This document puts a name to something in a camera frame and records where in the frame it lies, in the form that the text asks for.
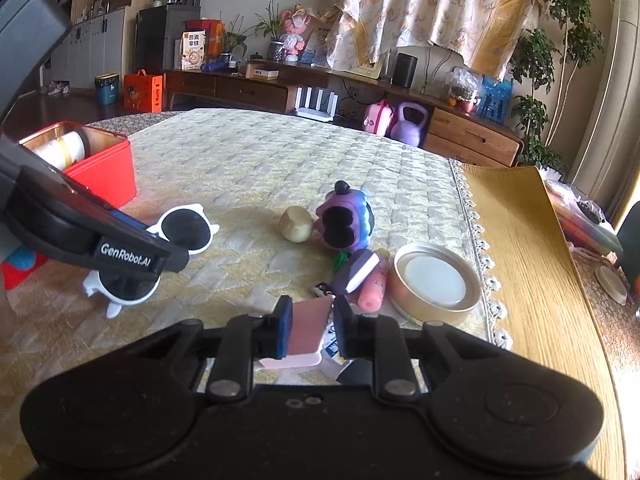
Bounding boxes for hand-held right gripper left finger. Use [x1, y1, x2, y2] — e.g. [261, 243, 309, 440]
[169, 295, 294, 404]

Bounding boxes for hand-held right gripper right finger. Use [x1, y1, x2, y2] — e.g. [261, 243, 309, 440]
[332, 298, 466, 405]

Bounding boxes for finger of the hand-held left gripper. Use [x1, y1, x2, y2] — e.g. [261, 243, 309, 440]
[102, 207, 172, 248]

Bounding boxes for pink card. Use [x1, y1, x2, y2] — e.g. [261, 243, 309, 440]
[260, 294, 336, 368]

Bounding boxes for red tin box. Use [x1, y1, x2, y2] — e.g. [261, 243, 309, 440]
[19, 121, 138, 211]

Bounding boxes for white frame sunglasses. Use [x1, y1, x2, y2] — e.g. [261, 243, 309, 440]
[82, 203, 221, 319]

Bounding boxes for purple spiky monster toy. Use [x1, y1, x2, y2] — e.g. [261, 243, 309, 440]
[315, 180, 376, 254]

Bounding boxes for white packet with blue print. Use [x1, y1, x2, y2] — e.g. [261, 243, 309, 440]
[320, 322, 373, 383]

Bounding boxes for red and blue toy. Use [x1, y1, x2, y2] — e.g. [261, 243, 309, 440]
[0, 247, 51, 291]

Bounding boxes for pink tube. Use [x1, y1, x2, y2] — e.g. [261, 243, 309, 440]
[357, 250, 392, 311]

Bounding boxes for purple and white block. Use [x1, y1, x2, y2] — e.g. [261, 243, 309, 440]
[330, 249, 383, 297]

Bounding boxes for white jar with gold band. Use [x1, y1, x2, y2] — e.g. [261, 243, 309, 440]
[31, 130, 91, 171]

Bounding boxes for round gold tin lid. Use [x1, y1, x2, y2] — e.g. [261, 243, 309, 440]
[387, 242, 483, 325]

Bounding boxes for beige wooden ball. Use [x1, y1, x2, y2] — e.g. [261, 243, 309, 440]
[279, 206, 315, 244]

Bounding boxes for orange gift box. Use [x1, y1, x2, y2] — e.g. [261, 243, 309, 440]
[123, 70, 164, 114]

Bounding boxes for teal bin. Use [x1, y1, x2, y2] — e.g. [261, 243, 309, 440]
[95, 73, 121, 107]

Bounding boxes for quilted beige table cover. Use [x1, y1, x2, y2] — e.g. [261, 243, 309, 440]
[0, 107, 513, 411]

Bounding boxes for yellow printed box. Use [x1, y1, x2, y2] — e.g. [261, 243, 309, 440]
[181, 30, 206, 72]

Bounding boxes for black cabinet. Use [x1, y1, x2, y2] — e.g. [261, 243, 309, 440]
[135, 5, 201, 76]

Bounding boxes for yellow wood grain mat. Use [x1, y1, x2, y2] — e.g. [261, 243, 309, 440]
[460, 162, 626, 480]

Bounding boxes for flat cardboard box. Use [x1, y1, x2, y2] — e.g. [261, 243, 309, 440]
[245, 61, 278, 81]

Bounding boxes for red gift bag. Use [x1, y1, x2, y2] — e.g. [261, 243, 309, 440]
[185, 19, 226, 61]

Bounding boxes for small leafy potted plant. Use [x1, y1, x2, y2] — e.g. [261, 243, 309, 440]
[220, 15, 251, 66]

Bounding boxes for purple kettlebell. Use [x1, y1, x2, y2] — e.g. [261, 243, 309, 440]
[390, 101, 431, 147]

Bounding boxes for pink toy suitcase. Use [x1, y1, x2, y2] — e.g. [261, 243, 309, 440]
[363, 100, 396, 135]

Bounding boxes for white router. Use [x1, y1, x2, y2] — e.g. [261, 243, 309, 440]
[292, 86, 337, 122]

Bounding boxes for plant in grey pot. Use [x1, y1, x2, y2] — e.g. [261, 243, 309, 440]
[252, 0, 288, 62]

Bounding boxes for wooden TV cabinet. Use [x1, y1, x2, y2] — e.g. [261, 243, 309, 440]
[162, 57, 523, 168]

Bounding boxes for pink doll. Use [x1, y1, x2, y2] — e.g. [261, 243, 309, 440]
[280, 6, 313, 63]

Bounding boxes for stack of plastic packets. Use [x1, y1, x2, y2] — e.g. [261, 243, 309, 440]
[545, 180, 623, 256]

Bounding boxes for black speaker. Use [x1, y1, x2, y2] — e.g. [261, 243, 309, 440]
[391, 52, 418, 88]

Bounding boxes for plastic bag with plant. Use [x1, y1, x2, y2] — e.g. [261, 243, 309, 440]
[442, 66, 483, 113]

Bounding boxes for white round lid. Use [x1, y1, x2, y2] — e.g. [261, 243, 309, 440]
[595, 265, 628, 306]

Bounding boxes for blue printed bag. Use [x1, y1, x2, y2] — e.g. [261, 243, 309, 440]
[475, 76, 515, 125]

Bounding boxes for tall potted plant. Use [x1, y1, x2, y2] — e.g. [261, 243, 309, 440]
[510, 0, 603, 173]

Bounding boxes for floral cloth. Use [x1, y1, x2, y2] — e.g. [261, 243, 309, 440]
[325, 0, 543, 81]

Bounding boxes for beige curtain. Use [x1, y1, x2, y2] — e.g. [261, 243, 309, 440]
[570, 0, 640, 201]

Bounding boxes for wooden wall shelving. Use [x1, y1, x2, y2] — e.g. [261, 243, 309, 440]
[47, 0, 166, 91]

